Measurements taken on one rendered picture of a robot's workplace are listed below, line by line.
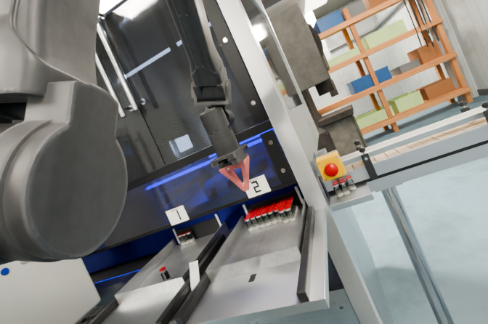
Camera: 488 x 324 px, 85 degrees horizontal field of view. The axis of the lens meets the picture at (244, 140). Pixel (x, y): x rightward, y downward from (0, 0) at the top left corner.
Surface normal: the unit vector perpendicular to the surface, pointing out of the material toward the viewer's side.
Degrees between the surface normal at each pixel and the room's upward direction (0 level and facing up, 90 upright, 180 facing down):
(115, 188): 112
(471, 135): 90
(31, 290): 90
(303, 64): 90
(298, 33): 90
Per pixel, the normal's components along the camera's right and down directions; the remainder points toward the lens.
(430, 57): -0.13, 0.10
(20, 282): 0.87, -0.37
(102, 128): 0.99, -0.02
